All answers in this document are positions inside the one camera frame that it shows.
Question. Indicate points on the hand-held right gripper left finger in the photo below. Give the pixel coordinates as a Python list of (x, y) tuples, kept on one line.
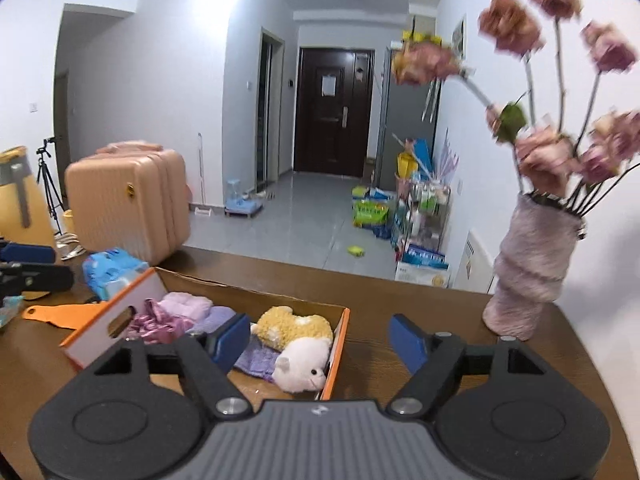
[(232, 341)]

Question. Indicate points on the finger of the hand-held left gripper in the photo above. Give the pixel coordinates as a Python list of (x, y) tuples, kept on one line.
[(27, 253), (35, 277)]

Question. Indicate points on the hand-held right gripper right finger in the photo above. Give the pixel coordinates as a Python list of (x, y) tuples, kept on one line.
[(407, 342)]

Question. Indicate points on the purple knit cloth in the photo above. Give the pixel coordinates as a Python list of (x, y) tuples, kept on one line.
[(255, 360)]

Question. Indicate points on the lilac fluffy towel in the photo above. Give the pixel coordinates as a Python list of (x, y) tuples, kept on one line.
[(187, 306)]

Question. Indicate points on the yellow white sheep plush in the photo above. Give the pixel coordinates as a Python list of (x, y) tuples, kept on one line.
[(295, 345)]

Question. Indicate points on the pink satin scrunchie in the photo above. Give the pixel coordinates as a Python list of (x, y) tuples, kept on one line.
[(160, 329)]

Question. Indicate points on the purple satin scrunchie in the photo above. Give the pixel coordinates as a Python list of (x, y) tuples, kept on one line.
[(155, 308)]

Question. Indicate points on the orange cardboard box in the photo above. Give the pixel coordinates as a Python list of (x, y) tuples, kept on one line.
[(115, 315)]

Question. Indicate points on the pair of slippers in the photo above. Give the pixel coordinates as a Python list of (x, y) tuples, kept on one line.
[(69, 247)]

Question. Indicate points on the small blue snack packet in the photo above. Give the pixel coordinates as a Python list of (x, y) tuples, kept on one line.
[(9, 312)]

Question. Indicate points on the orange flat plastic tool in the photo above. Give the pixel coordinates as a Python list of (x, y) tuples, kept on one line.
[(60, 314)]

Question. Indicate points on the yellow thermos jug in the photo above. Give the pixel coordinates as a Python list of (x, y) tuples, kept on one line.
[(25, 200)]

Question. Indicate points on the blue wipes packet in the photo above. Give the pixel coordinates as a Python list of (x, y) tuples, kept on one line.
[(112, 270)]

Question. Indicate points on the white blue carton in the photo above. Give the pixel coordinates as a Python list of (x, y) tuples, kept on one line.
[(422, 266)]

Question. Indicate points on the small green box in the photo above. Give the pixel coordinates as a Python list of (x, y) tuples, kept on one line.
[(356, 250)]

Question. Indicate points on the white flat panel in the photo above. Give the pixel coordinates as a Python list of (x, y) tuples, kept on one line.
[(475, 260)]

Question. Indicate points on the peach ribbed suitcase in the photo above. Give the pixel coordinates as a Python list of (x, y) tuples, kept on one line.
[(125, 205)]

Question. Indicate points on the green basket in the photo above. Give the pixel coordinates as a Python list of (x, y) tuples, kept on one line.
[(371, 214)]

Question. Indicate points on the blue pet water feeder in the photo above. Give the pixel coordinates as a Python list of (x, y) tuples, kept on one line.
[(243, 200)]

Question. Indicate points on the pink textured vase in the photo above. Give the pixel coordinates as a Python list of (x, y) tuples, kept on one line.
[(530, 265)]

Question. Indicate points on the white mop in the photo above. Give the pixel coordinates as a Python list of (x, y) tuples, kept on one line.
[(202, 175)]

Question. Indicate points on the yellow bag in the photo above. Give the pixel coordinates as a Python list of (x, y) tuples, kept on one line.
[(406, 164)]

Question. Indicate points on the purple coral decoration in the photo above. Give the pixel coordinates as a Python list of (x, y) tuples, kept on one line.
[(446, 157)]

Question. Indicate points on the grey refrigerator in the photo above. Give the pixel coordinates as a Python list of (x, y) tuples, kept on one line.
[(405, 120)]

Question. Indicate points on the dried rose bouquet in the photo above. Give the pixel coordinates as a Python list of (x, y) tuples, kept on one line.
[(545, 155)]

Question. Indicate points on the grey interior door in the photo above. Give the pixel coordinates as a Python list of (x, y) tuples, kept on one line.
[(270, 110)]

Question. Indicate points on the dark entrance door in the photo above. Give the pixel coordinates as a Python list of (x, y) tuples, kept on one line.
[(332, 110)]

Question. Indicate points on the black camera tripod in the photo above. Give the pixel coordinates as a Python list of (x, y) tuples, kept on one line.
[(47, 185)]

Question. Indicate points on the wall picture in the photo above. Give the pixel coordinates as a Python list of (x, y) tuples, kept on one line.
[(459, 35)]

